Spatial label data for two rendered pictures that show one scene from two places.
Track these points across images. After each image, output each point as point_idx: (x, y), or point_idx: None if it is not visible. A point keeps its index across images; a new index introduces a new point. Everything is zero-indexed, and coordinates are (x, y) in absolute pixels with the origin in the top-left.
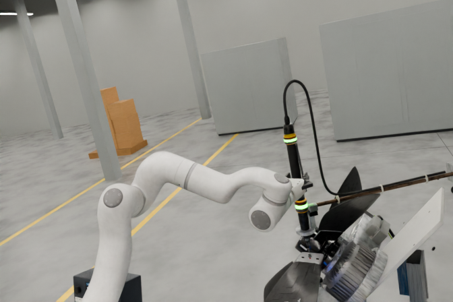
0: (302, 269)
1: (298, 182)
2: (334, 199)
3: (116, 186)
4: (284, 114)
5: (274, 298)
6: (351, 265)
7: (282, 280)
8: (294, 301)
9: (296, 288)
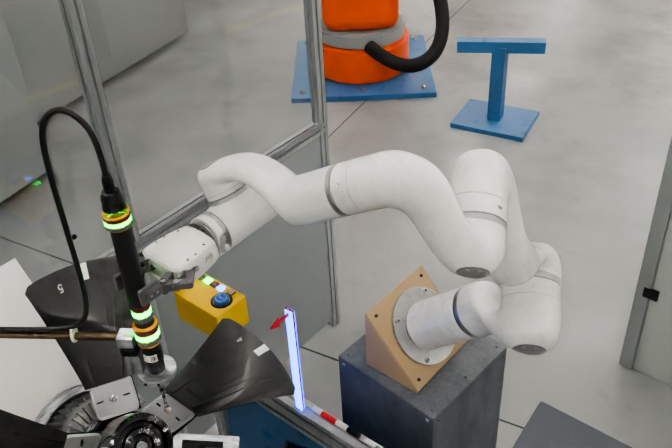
0: (199, 389)
1: (158, 240)
2: (80, 332)
3: (475, 150)
4: (107, 170)
5: (267, 375)
6: None
7: (239, 397)
8: (245, 343)
9: (230, 361)
